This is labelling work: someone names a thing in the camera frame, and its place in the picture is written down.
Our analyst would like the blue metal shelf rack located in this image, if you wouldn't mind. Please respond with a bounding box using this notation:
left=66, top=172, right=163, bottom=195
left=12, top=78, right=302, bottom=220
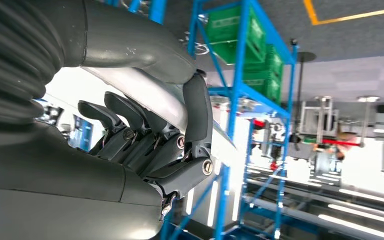
left=125, top=0, right=301, bottom=240

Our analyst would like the green plastic crate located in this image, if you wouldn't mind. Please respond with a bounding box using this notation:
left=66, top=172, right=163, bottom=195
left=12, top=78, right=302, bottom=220
left=206, top=5, right=267, bottom=65
left=242, top=44, right=285, bottom=104

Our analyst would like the thin dark barrier post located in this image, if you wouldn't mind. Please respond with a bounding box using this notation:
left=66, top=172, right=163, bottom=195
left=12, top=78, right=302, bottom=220
left=292, top=51, right=318, bottom=145

